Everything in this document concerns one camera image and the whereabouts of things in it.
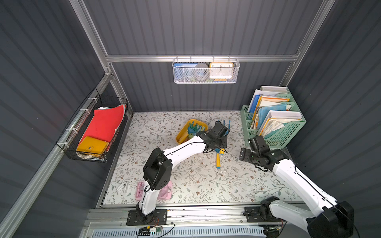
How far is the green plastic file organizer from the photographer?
83cm

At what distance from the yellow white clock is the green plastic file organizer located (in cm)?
25

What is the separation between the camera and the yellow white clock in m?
0.89
